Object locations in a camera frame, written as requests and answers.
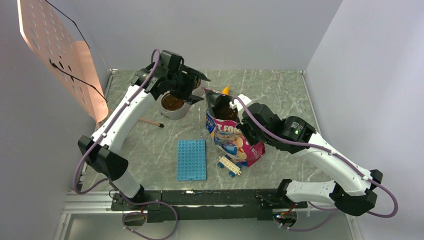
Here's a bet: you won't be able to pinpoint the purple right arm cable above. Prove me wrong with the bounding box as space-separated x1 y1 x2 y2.
231 96 399 232

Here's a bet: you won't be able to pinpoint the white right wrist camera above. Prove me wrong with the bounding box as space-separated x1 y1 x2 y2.
229 94 252 116

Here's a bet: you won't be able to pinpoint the blue studded building baseplate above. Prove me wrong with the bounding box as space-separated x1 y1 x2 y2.
176 139 207 182

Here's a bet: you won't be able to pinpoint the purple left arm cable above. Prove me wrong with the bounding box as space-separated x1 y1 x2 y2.
72 48 180 240

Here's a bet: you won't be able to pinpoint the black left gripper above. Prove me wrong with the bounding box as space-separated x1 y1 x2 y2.
168 65 211 105

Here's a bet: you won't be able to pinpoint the pink pet food bag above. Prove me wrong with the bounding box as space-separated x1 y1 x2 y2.
202 88 266 167

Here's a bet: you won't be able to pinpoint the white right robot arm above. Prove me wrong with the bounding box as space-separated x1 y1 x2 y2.
230 98 383 216

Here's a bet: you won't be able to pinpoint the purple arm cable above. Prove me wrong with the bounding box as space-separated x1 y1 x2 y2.
231 96 399 232
72 48 180 240

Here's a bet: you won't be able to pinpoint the near steel bowl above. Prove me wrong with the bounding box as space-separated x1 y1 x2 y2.
160 93 184 111

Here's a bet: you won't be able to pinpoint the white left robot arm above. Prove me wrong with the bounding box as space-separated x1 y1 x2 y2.
75 49 208 210

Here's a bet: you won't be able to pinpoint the yellow plastic scoop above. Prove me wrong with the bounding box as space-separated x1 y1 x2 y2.
221 85 230 95

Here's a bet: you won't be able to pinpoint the beige toy car blue wheels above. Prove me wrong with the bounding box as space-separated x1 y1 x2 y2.
217 155 242 178

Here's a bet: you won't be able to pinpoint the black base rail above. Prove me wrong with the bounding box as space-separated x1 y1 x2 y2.
110 188 308 223

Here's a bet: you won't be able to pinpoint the pink perforated stand board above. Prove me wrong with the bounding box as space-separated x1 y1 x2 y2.
17 0 109 123

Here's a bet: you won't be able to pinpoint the aluminium frame rail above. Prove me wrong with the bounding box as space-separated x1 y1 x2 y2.
52 68 360 240

